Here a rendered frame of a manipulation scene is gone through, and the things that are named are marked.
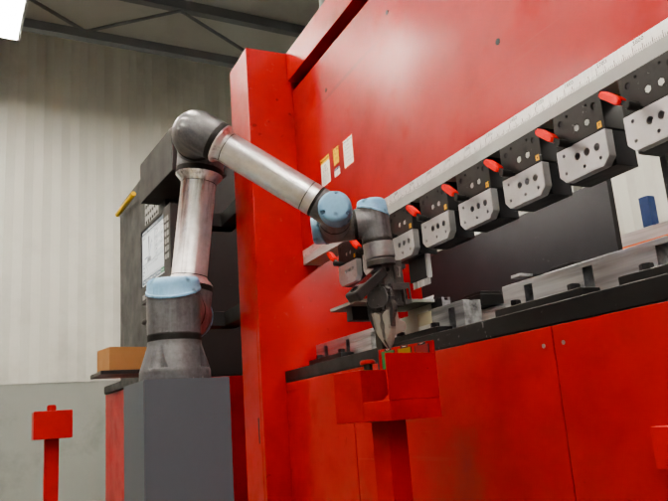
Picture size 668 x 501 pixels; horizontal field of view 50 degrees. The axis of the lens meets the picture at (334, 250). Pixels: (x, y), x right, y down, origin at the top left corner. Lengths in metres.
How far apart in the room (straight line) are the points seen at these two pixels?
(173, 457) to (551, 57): 1.22
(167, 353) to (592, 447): 0.87
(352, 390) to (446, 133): 0.81
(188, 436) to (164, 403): 0.08
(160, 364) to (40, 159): 7.77
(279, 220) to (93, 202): 6.24
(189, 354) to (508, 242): 1.51
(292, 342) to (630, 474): 1.78
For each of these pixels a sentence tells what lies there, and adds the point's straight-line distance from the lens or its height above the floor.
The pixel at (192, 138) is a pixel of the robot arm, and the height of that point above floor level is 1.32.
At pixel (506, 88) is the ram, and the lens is 1.92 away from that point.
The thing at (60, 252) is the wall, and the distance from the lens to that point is 8.92.
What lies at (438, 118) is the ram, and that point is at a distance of 2.17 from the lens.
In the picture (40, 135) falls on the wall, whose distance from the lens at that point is 9.34.
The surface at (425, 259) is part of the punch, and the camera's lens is 2.23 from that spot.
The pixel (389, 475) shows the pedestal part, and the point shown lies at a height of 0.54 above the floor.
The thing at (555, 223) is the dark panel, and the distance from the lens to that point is 2.54.
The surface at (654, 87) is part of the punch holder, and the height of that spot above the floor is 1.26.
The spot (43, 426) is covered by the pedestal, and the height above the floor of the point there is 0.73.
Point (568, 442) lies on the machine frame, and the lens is 1.56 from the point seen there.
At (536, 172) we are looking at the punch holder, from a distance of 1.78.
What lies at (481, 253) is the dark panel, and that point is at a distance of 2.85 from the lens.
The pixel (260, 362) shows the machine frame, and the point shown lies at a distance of 2.90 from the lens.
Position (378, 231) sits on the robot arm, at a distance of 1.72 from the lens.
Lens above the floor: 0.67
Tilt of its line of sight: 13 degrees up
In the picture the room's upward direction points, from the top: 4 degrees counter-clockwise
